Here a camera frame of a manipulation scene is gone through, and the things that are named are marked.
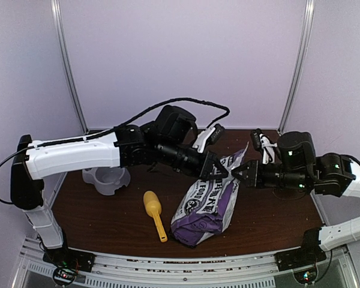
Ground purple pet food bag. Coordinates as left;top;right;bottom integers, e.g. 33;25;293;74
170;142;250;249

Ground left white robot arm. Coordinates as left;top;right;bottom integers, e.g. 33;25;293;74
10;103;229;266

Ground grey double pet feeder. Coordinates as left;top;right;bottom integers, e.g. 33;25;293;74
82;167;131;196

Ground yellow plastic scoop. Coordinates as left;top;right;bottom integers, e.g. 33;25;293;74
143;191;167;242

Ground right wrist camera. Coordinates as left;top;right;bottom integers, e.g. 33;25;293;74
250;128;278;164

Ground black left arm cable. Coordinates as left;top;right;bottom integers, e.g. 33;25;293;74
0;96;230;206

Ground front aluminium rail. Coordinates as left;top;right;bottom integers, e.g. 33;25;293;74
10;238;360;287

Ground right aluminium frame post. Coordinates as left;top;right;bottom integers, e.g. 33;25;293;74
277;0;316;134

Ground aluminium frame post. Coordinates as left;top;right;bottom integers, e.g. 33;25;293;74
277;0;316;134
50;0;88;134

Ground left aluminium frame post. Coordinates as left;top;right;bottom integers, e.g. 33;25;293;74
50;0;88;134

